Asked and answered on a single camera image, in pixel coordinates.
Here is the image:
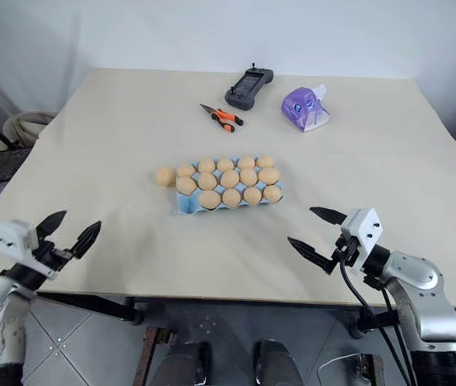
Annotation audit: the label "white fabric bag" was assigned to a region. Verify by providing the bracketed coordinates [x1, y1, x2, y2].
[2, 112, 56, 149]

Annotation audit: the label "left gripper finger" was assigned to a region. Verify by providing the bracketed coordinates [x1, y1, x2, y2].
[35, 209, 68, 244]
[70, 220, 103, 260]

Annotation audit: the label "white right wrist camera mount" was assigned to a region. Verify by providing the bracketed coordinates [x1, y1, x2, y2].
[339, 207, 384, 276]

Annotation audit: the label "rusty metal bar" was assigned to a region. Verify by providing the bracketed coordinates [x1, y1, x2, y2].
[138, 326, 173, 386]

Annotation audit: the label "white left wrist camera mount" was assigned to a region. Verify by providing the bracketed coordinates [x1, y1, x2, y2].
[0, 220, 59, 281]

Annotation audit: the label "blue egg carton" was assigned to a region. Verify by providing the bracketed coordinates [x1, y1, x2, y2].
[174, 155, 286, 216]

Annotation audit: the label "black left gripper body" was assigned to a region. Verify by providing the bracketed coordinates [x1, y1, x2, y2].
[33, 237, 75, 275]

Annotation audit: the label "dark grey remote controller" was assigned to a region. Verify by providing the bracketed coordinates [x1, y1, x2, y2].
[224, 60, 275, 112]

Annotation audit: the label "black table frame bar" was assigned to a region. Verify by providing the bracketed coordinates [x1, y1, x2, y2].
[347, 307, 399, 338]
[34, 291, 146, 326]

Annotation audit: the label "dark rounded robot foot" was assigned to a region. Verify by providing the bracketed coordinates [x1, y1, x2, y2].
[253, 339, 295, 386]
[161, 340, 214, 386]

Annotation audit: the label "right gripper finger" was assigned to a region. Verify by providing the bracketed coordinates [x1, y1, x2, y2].
[286, 236, 335, 275]
[309, 206, 348, 227]

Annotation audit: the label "orange black cutting pliers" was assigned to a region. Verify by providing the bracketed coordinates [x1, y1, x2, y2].
[199, 103, 245, 133]

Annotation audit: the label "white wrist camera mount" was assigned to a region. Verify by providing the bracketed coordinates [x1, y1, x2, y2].
[0, 220, 59, 281]
[339, 207, 384, 276]

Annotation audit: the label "purple tissue pack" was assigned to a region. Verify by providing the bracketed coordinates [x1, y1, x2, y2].
[281, 84, 331, 133]

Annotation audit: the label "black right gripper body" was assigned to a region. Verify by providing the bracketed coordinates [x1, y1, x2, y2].
[328, 234, 362, 275]

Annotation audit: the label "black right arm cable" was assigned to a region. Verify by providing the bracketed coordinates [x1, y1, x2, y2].
[380, 283, 412, 375]
[339, 257, 417, 386]

